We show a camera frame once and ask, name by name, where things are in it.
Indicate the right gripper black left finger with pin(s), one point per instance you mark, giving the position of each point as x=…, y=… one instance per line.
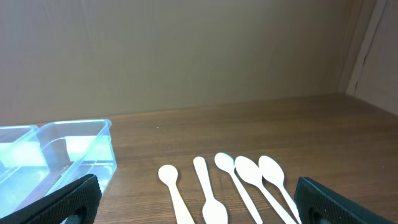
x=76, y=202

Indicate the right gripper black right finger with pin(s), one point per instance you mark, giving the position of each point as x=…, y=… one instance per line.
x=318, y=204

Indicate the white plastic spoon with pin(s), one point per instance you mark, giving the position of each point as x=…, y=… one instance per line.
x=274, y=174
x=250, y=173

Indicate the yellow plastic spoon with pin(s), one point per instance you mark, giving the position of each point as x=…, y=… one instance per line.
x=168, y=174

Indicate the white wide-handle spoon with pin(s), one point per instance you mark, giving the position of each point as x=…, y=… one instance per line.
x=213, y=211

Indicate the white slim spoon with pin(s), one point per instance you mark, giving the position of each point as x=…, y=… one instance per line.
x=226, y=163

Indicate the clear plastic container right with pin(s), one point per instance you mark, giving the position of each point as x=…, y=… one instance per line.
x=61, y=152

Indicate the clear plastic container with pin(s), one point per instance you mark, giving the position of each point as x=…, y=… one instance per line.
x=23, y=166
x=61, y=152

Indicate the clear plastic container left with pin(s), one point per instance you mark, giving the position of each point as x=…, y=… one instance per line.
x=23, y=166

